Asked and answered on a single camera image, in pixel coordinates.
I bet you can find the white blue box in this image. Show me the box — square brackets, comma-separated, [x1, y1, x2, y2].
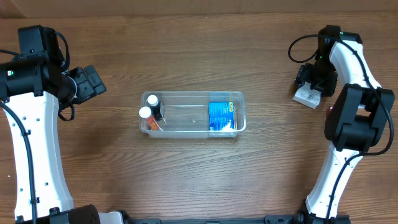
[292, 82, 321, 109]

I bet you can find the orange bottle white cap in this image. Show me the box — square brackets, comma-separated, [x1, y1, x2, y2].
[139, 106, 159, 131]

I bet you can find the dark bottle white cap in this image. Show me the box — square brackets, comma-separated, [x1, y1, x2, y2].
[147, 95, 164, 121]

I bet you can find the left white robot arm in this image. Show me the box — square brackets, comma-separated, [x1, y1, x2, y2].
[1, 59, 125, 223]

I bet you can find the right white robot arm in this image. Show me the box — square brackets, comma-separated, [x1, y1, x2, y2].
[290, 25, 395, 223]

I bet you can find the clear plastic container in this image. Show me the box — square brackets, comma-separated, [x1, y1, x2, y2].
[139, 91, 246, 139]

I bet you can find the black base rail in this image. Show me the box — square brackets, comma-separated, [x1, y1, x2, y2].
[121, 205, 351, 224]

